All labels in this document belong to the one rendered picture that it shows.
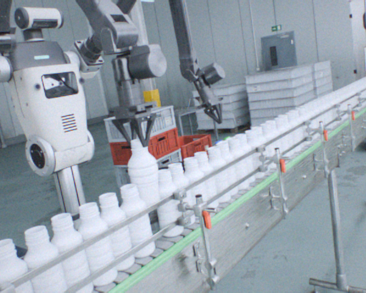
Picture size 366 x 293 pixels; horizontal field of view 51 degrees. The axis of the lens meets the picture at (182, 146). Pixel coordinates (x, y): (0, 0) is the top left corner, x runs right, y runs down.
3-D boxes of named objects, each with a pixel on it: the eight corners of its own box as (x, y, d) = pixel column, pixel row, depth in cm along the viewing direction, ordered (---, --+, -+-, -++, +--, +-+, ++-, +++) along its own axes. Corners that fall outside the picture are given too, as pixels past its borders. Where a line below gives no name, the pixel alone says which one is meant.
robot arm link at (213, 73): (186, 62, 154) (181, 72, 147) (208, 47, 147) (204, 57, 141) (204, 84, 158) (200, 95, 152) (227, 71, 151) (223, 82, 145)
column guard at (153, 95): (157, 127, 1110) (150, 90, 1090) (147, 128, 1135) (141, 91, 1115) (166, 125, 1140) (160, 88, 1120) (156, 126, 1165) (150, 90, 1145)
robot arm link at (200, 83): (196, 78, 157) (188, 79, 152) (208, 70, 153) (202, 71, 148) (203, 93, 156) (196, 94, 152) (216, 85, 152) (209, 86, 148)
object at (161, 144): (146, 165, 338) (142, 140, 334) (112, 165, 359) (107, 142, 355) (181, 148, 388) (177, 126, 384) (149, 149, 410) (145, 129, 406)
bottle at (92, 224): (124, 275, 80) (108, 201, 77) (102, 290, 75) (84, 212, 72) (105, 270, 84) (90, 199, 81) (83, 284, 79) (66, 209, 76)
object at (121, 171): (151, 188, 341) (147, 165, 337) (116, 188, 362) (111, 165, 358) (184, 169, 392) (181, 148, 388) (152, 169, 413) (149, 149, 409)
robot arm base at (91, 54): (72, 43, 155) (86, 66, 154) (81, 29, 150) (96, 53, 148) (89, 42, 162) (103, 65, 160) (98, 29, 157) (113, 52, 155)
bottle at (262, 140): (250, 173, 139) (244, 129, 136) (260, 168, 143) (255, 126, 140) (263, 174, 135) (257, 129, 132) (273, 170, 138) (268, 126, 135)
